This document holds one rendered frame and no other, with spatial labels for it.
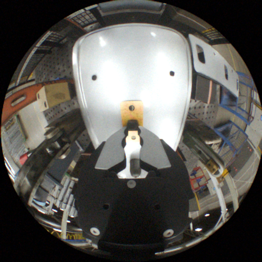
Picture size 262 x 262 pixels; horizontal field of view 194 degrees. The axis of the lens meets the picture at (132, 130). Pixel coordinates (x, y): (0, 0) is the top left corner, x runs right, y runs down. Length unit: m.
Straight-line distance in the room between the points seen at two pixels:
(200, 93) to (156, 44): 0.14
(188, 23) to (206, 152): 0.29
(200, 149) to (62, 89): 0.29
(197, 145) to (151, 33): 0.24
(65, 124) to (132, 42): 0.19
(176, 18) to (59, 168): 0.80
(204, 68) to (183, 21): 0.12
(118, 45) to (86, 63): 0.06
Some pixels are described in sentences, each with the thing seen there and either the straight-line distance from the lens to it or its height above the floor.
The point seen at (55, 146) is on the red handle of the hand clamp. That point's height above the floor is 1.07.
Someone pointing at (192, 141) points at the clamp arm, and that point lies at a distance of 0.21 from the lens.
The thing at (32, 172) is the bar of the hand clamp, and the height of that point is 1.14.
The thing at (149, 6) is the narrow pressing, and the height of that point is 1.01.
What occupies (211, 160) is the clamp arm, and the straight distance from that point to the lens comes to 0.19.
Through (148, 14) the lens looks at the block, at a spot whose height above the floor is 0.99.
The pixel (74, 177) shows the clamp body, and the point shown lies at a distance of 0.30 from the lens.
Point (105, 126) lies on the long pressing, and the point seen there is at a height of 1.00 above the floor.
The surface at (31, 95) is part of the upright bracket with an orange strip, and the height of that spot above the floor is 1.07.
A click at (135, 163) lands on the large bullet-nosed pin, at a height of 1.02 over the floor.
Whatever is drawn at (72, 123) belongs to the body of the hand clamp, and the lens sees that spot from 0.19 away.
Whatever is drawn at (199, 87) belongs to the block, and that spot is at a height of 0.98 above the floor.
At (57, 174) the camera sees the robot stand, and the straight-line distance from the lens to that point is 0.63.
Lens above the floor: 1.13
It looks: 58 degrees down
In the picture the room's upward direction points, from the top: 179 degrees counter-clockwise
